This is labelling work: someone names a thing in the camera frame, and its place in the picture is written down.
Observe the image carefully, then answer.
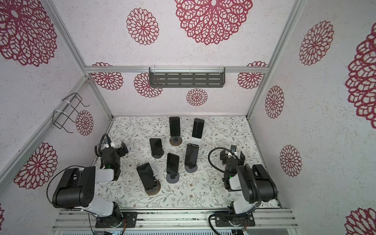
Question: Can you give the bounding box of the black phone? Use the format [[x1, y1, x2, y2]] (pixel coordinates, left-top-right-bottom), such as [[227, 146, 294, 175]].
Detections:
[[137, 163, 158, 190], [149, 138, 164, 155], [192, 118, 205, 139], [166, 153, 180, 176], [169, 117, 181, 137], [185, 144, 199, 167]]

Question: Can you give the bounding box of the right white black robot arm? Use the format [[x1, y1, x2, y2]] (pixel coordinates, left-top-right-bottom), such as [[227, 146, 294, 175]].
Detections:
[[220, 146, 278, 215]]

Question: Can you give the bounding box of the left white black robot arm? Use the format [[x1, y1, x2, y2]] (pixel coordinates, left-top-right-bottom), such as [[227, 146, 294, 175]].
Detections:
[[52, 142, 128, 228]]

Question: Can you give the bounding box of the dark left phone stand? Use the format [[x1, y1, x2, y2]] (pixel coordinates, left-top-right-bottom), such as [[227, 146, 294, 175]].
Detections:
[[152, 154, 163, 159]]

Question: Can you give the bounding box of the clear acrylic phone stand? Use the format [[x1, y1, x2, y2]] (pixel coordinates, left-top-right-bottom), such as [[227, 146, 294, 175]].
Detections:
[[191, 137, 202, 146]]

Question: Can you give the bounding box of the grey round right stand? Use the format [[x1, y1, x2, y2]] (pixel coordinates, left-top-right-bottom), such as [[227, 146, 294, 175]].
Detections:
[[184, 165, 198, 173]]

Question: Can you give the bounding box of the wooden base phone stand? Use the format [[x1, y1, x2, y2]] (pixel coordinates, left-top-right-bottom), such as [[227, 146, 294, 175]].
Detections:
[[146, 180, 161, 196]]

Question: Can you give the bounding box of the back wooden base stand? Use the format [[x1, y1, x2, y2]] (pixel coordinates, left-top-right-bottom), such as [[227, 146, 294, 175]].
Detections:
[[169, 136, 183, 146]]

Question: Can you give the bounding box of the grey round phone stand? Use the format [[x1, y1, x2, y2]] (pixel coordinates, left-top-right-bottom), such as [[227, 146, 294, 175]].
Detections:
[[166, 173, 180, 184]]

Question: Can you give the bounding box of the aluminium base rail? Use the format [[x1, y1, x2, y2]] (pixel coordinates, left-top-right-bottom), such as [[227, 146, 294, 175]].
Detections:
[[51, 208, 299, 231]]

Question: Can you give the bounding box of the black wire wall rack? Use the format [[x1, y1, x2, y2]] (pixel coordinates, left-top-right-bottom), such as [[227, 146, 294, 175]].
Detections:
[[52, 93, 90, 134]]

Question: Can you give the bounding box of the dark grey wall shelf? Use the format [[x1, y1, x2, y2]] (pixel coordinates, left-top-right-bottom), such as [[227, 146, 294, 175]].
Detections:
[[149, 67, 226, 88]]

